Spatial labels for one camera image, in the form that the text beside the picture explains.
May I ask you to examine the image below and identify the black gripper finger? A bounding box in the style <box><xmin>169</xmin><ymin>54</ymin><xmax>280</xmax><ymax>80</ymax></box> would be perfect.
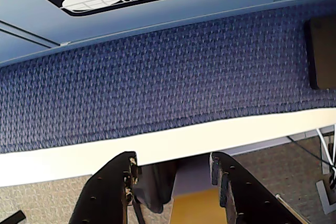
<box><xmin>209</xmin><ymin>151</ymin><xmax>312</xmax><ymax>224</ymax></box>
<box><xmin>68</xmin><ymin>151</ymin><xmax>143</xmax><ymax>224</ymax></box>

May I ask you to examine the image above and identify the silver metal rod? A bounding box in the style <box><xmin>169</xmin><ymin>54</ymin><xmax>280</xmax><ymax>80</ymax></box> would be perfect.
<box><xmin>275</xmin><ymin>194</ymin><xmax>311</xmax><ymax>224</ymax></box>

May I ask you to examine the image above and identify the dark grey fabric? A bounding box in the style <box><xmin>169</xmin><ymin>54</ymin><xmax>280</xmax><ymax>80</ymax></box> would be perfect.
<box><xmin>135</xmin><ymin>160</ymin><xmax>180</xmax><ymax>215</ymax></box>

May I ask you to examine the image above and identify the yellow board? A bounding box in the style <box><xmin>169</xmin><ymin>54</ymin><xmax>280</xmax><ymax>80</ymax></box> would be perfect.
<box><xmin>170</xmin><ymin>189</ymin><xmax>221</xmax><ymax>224</ymax></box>

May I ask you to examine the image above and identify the black strip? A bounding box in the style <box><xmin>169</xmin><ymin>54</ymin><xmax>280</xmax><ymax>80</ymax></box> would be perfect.
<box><xmin>0</xmin><ymin>210</ymin><xmax>26</xmax><ymax>224</ymax></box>

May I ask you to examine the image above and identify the blue woven mat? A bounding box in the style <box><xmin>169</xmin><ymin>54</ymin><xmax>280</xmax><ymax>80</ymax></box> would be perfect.
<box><xmin>0</xmin><ymin>3</ymin><xmax>336</xmax><ymax>154</ymax></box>

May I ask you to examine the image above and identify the flat black box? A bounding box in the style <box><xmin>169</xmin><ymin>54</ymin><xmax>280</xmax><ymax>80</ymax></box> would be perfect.
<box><xmin>303</xmin><ymin>17</ymin><xmax>336</xmax><ymax>90</ymax></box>

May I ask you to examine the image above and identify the thin black cable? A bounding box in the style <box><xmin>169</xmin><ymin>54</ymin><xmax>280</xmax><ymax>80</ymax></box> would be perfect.
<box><xmin>287</xmin><ymin>135</ymin><xmax>336</xmax><ymax>168</ymax></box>

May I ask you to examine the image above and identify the grey metal bracket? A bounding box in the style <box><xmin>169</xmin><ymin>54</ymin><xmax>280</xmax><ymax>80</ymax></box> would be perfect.
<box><xmin>316</xmin><ymin>180</ymin><xmax>336</xmax><ymax>216</ymax></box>

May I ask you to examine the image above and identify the white cable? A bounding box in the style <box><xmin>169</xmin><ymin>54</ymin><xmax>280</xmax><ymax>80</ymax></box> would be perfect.
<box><xmin>316</xmin><ymin>128</ymin><xmax>336</xmax><ymax>174</ymax></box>

